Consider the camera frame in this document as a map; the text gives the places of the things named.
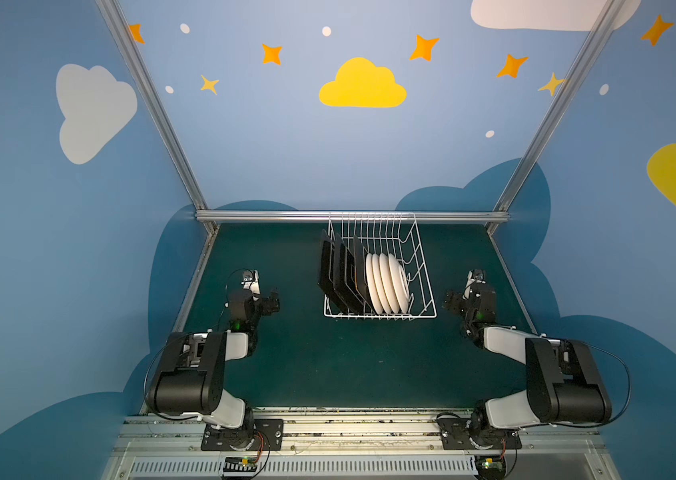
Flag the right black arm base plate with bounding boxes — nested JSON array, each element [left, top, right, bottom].
[[435, 416, 522, 450]]

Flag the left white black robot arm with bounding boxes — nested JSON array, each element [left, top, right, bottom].
[[144, 289, 281, 451]]

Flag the aluminium frame post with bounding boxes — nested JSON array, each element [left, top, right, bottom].
[[96, 0, 207, 211], [494, 0, 626, 216]]

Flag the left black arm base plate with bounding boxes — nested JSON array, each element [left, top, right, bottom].
[[200, 419, 284, 452]]

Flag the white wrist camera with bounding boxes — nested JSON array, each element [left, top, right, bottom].
[[463, 269, 486, 299], [241, 270, 261, 296]]

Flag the small circuit board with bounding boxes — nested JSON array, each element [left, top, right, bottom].
[[220, 457, 259, 479], [475, 456, 507, 480]]

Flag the white round plate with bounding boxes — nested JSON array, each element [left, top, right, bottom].
[[365, 253, 384, 315], [388, 254, 410, 314], [379, 254, 401, 314], [372, 254, 393, 314]]

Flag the rear aluminium frame rail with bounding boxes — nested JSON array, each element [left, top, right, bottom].
[[195, 209, 510, 224]]

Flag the right small circuit board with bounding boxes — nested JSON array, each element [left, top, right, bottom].
[[475, 456, 507, 480]]

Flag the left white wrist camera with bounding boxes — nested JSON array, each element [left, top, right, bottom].
[[241, 270, 261, 296]]

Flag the left aluminium frame post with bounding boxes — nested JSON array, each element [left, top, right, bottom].
[[96, 0, 207, 211]]

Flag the white wire dish rack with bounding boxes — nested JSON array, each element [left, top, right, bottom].
[[323, 220, 437, 320]]

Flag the left small circuit board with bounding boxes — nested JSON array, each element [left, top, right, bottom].
[[220, 457, 259, 479]]

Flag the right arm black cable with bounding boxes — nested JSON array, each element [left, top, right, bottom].
[[552, 344, 633, 430]]

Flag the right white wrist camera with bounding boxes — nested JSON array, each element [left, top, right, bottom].
[[463, 269, 486, 299]]

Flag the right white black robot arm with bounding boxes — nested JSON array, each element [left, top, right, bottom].
[[444, 281, 613, 448]]

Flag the front aluminium rail bed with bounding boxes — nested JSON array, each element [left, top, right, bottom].
[[102, 407, 620, 479]]

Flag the black square floral plate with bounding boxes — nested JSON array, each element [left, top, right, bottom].
[[332, 233, 356, 314], [318, 230, 346, 313], [342, 239, 365, 314]]

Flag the right aluminium frame post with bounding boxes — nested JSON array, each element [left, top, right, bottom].
[[494, 0, 626, 216]]

